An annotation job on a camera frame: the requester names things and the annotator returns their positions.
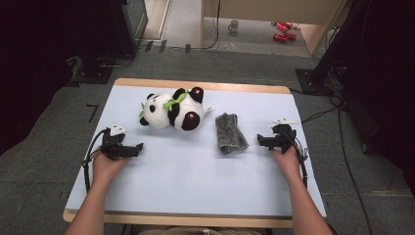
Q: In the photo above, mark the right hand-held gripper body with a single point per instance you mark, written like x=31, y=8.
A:
x=284, y=138

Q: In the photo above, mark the black tape strip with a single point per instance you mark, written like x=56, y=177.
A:
x=162, y=46
x=188, y=48
x=148, y=46

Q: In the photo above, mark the beige mug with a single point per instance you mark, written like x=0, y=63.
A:
x=233, y=26

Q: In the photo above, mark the panda plush toy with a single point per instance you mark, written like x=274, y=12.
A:
x=161, y=111

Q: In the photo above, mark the dark glass cabinet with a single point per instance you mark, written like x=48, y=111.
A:
x=137, y=16

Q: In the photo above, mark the person's right hand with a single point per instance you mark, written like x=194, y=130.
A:
x=290, y=164

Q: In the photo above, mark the red drink can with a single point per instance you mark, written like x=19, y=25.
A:
x=280, y=37
x=281, y=26
x=289, y=25
x=291, y=36

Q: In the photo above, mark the wooden table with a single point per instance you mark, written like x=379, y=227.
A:
x=202, y=85

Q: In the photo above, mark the person's left hand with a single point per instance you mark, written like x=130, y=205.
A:
x=104, y=168

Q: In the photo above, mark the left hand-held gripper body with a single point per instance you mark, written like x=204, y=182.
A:
x=112, y=147

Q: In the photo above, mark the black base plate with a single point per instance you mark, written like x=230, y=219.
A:
x=93, y=76

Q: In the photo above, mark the black tape corner mark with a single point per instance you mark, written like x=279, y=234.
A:
x=96, y=105

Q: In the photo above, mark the dark curtain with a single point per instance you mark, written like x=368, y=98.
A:
x=26, y=65
x=391, y=81

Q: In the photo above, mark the black metal stand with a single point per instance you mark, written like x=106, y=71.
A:
x=313, y=81

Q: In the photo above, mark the light blue table mat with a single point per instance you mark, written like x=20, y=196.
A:
x=182, y=176

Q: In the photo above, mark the beige wooden desk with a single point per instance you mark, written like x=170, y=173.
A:
x=277, y=9

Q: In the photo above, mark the grey fluffy towel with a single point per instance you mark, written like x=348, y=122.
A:
x=230, y=133

